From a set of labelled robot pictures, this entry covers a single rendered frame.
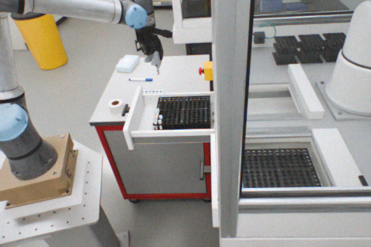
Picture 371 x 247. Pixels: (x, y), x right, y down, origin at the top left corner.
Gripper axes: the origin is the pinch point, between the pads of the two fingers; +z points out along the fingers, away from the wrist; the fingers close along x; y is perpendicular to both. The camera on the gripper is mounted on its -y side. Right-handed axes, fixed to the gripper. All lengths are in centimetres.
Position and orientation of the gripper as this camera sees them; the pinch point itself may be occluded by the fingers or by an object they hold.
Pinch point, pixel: (158, 64)
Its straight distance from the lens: 128.5
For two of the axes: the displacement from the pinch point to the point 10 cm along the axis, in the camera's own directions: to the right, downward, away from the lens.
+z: 0.6, 7.8, 6.3
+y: -6.5, 5.1, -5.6
